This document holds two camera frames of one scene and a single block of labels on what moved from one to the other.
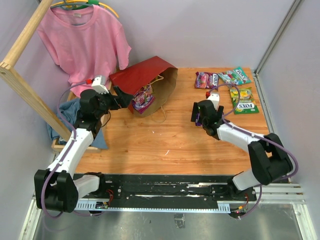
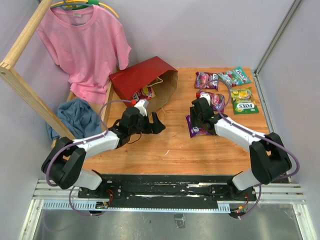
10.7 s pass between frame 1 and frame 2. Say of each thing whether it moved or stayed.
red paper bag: stayed
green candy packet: stayed
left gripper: moved
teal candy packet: stayed
